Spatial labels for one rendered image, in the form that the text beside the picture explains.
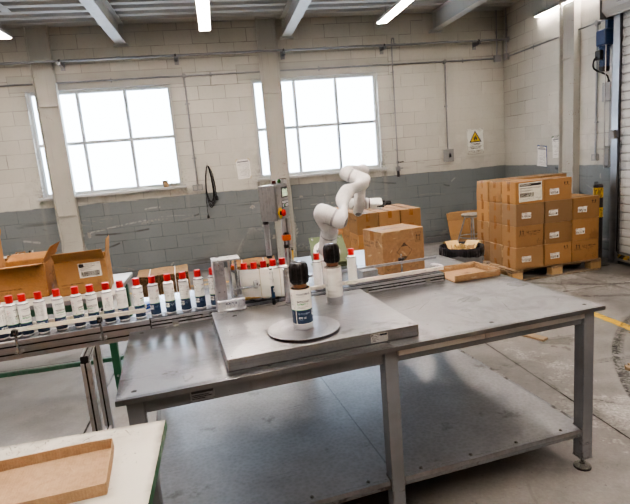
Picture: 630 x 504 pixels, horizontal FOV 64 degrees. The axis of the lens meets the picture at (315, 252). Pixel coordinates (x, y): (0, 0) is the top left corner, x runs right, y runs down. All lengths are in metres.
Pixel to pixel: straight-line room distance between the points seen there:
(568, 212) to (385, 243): 3.73
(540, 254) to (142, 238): 5.62
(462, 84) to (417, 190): 1.87
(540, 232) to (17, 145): 7.13
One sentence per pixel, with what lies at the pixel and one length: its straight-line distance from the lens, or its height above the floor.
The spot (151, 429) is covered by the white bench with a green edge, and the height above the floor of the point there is 0.80.
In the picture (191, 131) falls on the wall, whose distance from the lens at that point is 8.08.
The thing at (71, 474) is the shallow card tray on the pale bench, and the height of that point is 0.80.
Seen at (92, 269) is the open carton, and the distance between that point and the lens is 3.96.
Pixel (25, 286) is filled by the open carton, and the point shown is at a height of 0.87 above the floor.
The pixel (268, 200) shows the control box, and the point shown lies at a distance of 2.69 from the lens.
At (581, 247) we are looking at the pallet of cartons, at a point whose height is 0.30.
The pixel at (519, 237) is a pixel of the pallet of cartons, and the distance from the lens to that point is 6.19.
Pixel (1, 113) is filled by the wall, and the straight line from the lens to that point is 8.65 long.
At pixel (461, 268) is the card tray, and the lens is 3.32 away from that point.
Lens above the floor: 1.60
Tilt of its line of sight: 10 degrees down
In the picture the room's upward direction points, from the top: 5 degrees counter-clockwise
